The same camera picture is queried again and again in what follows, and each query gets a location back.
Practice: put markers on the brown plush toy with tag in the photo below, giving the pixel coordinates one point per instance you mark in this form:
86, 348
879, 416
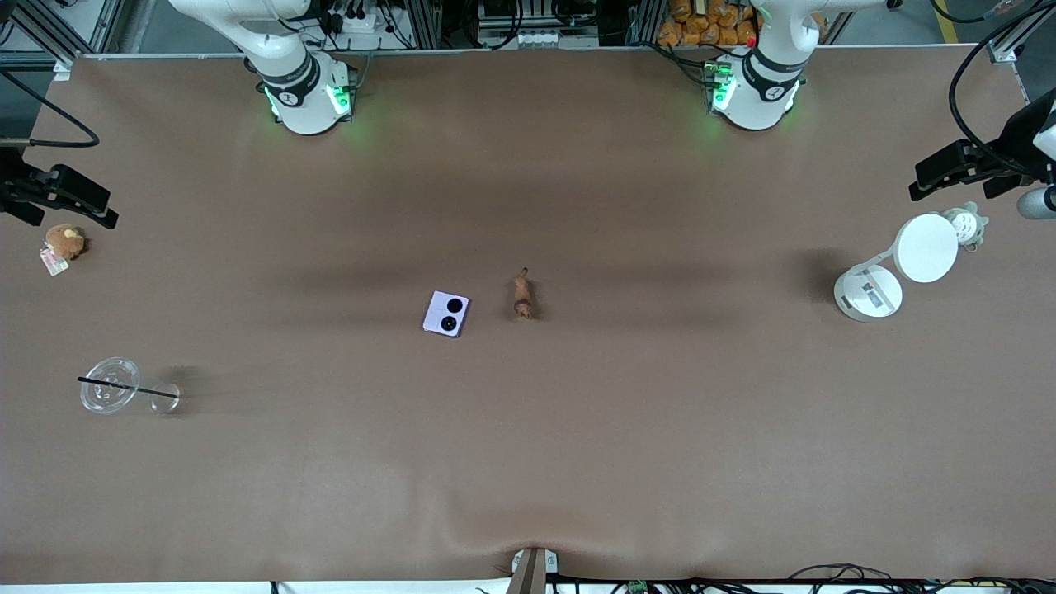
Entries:
64, 241

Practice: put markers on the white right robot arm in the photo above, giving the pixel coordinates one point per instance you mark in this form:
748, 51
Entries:
301, 99

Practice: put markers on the clear plastic cup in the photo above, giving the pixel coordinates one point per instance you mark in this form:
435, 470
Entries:
109, 385

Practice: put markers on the brown lion statue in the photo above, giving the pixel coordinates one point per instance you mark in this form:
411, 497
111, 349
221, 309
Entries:
523, 295

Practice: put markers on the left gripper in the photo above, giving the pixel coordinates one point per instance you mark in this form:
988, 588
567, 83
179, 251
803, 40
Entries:
1011, 146

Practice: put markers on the white round desk lamp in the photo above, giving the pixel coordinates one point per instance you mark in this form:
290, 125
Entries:
926, 247

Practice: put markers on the purple flip phone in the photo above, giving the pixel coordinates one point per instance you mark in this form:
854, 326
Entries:
445, 313

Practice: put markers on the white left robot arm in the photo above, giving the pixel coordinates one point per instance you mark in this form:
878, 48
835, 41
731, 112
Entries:
755, 103

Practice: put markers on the grey equipment box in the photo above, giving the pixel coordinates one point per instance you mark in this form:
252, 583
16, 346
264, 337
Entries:
536, 21

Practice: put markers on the aluminium frame profile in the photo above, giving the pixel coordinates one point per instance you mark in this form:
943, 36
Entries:
74, 29
1019, 37

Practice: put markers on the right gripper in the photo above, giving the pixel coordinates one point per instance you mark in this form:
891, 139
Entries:
11, 183

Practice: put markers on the white power strip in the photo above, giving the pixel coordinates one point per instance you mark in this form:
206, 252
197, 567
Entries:
351, 21

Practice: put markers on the pile of orange snack bags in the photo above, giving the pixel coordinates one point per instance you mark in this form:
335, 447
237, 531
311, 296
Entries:
708, 23

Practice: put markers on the black drinking straw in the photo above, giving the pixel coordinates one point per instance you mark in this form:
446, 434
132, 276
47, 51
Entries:
124, 386

